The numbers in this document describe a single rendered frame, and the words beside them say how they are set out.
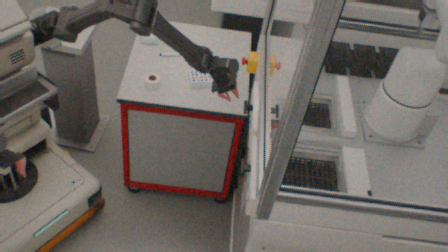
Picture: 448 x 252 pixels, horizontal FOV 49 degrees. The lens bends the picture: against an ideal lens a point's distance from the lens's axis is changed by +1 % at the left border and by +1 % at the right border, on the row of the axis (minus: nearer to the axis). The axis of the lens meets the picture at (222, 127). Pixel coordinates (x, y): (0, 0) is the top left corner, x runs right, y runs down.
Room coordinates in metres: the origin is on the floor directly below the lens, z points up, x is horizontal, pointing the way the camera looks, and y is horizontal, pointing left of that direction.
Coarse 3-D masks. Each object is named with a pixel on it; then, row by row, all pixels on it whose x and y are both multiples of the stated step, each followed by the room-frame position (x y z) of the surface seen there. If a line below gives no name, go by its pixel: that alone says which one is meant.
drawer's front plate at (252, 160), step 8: (256, 144) 1.21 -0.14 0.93; (256, 152) 1.17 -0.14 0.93; (248, 160) 1.20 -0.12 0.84; (256, 160) 1.13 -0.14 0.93; (256, 168) 1.10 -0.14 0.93; (248, 176) 1.12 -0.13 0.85; (256, 176) 1.06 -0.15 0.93; (248, 192) 1.03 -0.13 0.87; (248, 200) 0.99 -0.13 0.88; (248, 208) 0.97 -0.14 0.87
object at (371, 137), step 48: (384, 0) 0.90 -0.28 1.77; (432, 0) 0.91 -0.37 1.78; (336, 48) 0.90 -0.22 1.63; (384, 48) 0.90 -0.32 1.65; (432, 48) 0.91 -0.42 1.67; (336, 96) 0.90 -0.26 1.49; (384, 96) 0.91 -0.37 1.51; (432, 96) 0.91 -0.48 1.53; (336, 144) 0.90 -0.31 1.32; (384, 144) 0.91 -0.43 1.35; (432, 144) 0.92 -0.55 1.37; (336, 192) 0.91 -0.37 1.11; (384, 192) 0.91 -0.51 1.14; (432, 192) 0.92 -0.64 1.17
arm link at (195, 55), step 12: (156, 0) 1.23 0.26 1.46; (156, 12) 1.19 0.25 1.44; (132, 24) 1.12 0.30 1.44; (156, 24) 1.17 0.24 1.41; (168, 24) 1.23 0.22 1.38; (156, 36) 1.22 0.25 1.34; (168, 36) 1.21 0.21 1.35; (180, 36) 1.26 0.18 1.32; (180, 48) 1.25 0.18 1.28; (192, 48) 1.29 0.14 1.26; (204, 48) 1.35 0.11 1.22; (192, 60) 1.29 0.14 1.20; (204, 60) 1.33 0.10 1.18
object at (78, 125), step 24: (48, 48) 1.78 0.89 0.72; (72, 48) 1.77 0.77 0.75; (48, 72) 1.82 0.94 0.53; (72, 72) 1.82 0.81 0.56; (72, 96) 1.82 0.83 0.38; (96, 96) 1.99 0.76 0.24; (72, 120) 1.82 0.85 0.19; (96, 120) 1.96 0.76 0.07; (72, 144) 1.78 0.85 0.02; (96, 144) 1.81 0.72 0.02
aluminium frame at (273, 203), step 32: (320, 0) 0.91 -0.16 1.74; (320, 32) 0.88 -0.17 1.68; (320, 64) 0.88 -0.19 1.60; (288, 96) 0.94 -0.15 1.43; (288, 128) 0.88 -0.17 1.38; (288, 160) 0.89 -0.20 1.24; (256, 192) 0.97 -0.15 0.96; (288, 192) 0.89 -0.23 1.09; (320, 224) 0.89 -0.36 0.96; (352, 224) 0.90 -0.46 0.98; (384, 224) 0.90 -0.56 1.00; (416, 224) 0.91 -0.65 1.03
